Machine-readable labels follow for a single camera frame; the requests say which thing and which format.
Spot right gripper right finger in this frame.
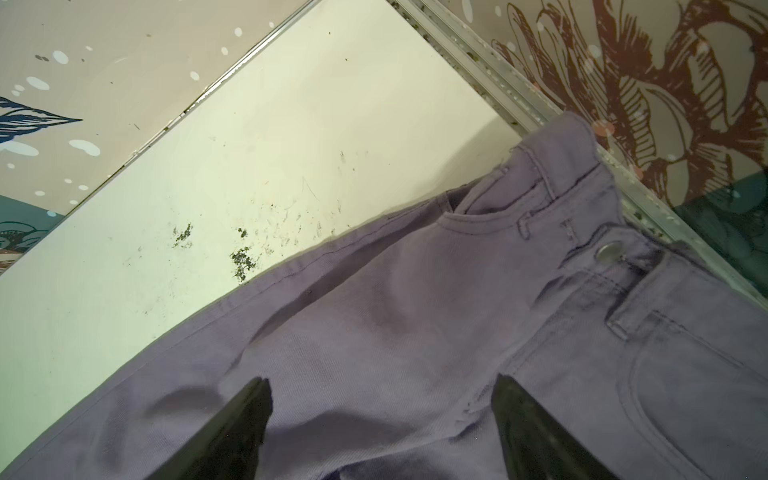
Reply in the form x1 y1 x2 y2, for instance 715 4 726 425
491 375 615 480

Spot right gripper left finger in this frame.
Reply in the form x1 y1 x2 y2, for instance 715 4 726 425
149 378 273 480

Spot purple trousers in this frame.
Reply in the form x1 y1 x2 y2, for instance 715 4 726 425
3 113 767 479

